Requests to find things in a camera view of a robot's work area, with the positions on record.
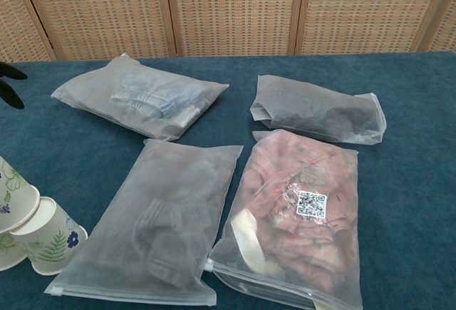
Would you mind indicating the frosted bag with black garment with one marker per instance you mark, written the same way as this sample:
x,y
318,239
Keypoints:
x,y
313,114

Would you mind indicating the frosted bag with grey garment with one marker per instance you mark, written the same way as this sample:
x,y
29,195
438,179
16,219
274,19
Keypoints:
x,y
160,217

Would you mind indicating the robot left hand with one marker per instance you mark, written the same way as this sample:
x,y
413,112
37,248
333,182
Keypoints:
x,y
12,96

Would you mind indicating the teal table cloth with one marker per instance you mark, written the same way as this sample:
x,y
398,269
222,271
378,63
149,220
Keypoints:
x,y
409,181

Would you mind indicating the woven rattan folding screen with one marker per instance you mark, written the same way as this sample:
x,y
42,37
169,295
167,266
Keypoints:
x,y
231,10

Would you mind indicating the frosted bag with blue jeans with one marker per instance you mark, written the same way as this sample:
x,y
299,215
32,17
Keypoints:
x,y
142,96

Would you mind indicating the frosted bag with pink garment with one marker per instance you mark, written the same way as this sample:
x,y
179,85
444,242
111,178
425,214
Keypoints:
x,y
292,238

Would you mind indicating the white floral paper cup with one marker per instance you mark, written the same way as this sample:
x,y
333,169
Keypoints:
x,y
7,254
50,242
14,196

